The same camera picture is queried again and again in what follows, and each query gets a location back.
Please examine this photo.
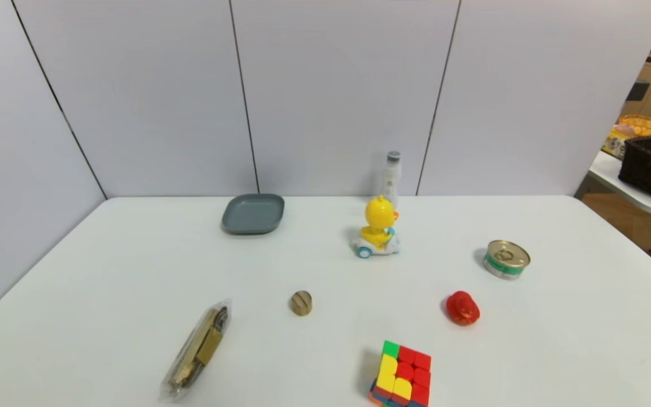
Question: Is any round wooden disc with grooves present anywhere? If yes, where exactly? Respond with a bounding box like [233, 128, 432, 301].
[290, 290, 313, 317]

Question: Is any grey rounded square dish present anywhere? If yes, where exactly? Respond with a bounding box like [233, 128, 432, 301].
[222, 193, 285, 236]

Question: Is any yellow duck toy on scooter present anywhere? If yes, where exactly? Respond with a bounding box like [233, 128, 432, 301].
[351, 195, 401, 259]

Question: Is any white bottle with grey cap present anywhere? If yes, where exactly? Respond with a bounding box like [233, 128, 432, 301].
[381, 150, 403, 210]

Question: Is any colourful puzzle cube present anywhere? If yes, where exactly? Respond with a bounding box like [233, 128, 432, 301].
[368, 340, 432, 407]

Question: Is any tin can with green label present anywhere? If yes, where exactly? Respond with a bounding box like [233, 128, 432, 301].
[483, 240, 531, 281]

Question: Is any brass padlock in plastic bag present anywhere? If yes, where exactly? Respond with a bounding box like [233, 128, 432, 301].
[159, 298, 233, 403]

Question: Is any white side table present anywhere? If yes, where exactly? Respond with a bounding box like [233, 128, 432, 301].
[574, 150, 651, 218]

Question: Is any yellow snack package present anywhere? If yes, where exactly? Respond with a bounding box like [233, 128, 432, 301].
[602, 125, 638, 160]

